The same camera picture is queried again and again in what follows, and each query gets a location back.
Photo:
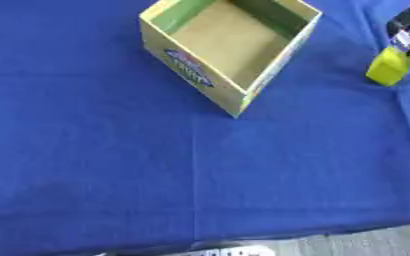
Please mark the yellow-green block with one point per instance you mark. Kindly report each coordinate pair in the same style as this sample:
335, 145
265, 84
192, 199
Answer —
388, 68

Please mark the tan cardboard box green inside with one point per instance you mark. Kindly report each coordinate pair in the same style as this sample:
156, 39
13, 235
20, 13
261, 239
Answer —
226, 43

